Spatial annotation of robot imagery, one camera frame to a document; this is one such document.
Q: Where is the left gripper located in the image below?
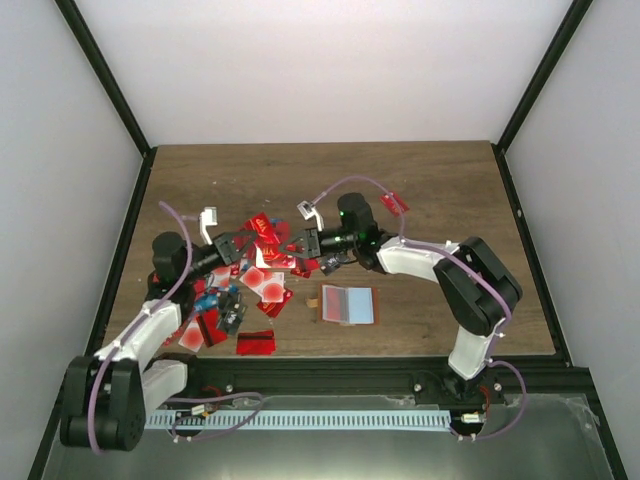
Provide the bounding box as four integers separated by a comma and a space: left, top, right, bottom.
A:
182, 230, 259, 283

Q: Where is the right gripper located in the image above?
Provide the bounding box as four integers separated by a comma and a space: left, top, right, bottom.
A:
280, 226, 359, 260

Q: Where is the red VIP card handled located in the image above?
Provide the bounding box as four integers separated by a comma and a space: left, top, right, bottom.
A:
290, 258, 312, 278

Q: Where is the black vip card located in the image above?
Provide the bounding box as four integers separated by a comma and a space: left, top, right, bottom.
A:
319, 255, 343, 276
216, 310, 244, 336

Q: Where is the red card vertical stripe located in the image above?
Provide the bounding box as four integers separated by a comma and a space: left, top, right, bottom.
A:
322, 285, 349, 323

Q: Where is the brown leather card holder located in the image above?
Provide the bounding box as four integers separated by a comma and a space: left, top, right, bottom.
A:
305, 284, 380, 326

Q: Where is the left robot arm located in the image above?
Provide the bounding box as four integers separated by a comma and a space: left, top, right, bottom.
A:
59, 231, 257, 453

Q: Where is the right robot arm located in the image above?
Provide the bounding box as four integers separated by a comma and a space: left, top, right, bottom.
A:
278, 192, 523, 403

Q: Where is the white card red circle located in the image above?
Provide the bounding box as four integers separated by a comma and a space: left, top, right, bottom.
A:
258, 271, 285, 303

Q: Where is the lone red VIP card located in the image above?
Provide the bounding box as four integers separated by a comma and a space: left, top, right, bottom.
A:
379, 191, 409, 217

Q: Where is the red card horizontal stripe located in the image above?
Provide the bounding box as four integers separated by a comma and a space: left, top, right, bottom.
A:
236, 330, 276, 356

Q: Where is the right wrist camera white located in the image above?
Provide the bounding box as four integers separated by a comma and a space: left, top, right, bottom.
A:
297, 201, 324, 231

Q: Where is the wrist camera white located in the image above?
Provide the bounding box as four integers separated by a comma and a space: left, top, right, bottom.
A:
199, 207, 218, 245
297, 201, 324, 231

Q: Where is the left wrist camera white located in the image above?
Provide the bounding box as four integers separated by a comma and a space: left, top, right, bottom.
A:
199, 207, 218, 245

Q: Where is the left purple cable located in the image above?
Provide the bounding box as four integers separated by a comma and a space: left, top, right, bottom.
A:
87, 200, 264, 455

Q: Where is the black frame front beam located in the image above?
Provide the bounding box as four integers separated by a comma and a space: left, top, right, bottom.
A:
64, 353, 591, 401

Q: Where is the light blue slotted rail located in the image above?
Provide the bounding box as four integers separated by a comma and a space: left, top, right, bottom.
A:
145, 410, 451, 432

